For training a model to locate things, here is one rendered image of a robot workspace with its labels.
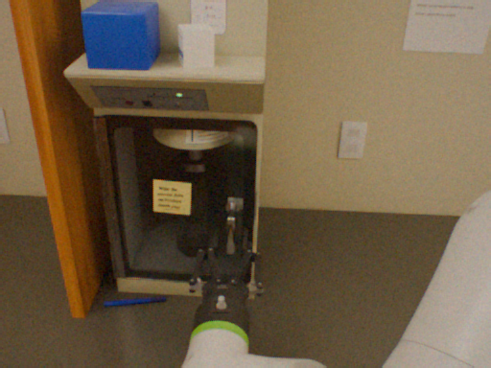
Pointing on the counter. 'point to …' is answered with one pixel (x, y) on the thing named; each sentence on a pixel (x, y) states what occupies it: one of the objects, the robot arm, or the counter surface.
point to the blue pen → (134, 301)
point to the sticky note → (172, 196)
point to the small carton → (196, 45)
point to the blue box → (122, 34)
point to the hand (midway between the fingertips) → (231, 241)
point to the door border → (109, 195)
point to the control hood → (241, 83)
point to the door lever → (231, 227)
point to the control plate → (151, 98)
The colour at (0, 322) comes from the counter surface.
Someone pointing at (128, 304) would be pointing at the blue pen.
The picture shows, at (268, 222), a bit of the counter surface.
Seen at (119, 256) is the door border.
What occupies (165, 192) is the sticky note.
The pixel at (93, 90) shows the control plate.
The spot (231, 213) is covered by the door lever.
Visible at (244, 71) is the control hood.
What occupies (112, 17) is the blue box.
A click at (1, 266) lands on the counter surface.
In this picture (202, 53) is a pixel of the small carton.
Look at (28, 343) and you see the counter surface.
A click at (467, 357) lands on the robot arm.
